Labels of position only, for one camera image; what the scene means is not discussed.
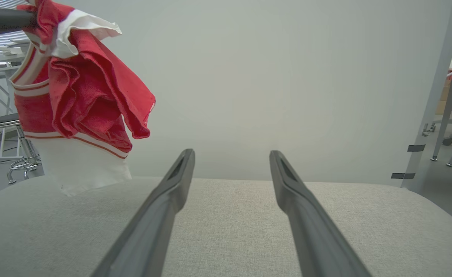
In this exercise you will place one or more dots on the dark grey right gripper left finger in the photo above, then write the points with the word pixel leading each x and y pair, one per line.
pixel 149 238

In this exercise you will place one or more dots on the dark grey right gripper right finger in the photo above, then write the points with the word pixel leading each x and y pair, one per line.
pixel 318 238

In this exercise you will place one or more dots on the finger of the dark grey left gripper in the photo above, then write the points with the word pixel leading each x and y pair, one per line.
pixel 3 21

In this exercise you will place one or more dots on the red and white basketball jersey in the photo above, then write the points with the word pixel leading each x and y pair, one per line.
pixel 87 84

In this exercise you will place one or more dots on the white window blinds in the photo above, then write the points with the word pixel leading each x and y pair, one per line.
pixel 3 38

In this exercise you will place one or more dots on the light grey fabric sofa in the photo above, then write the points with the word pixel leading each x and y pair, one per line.
pixel 230 231

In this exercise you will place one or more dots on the round black chrome stool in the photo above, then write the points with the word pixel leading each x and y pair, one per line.
pixel 1 120

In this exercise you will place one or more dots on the black tape strip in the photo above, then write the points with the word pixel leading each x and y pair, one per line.
pixel 402 176
pixel 416 147

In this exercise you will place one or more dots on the grey office chair wheel base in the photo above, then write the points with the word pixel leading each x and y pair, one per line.
pixel 447 141

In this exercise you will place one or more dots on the white backdrop panel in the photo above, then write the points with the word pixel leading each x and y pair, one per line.
pixel 268 77

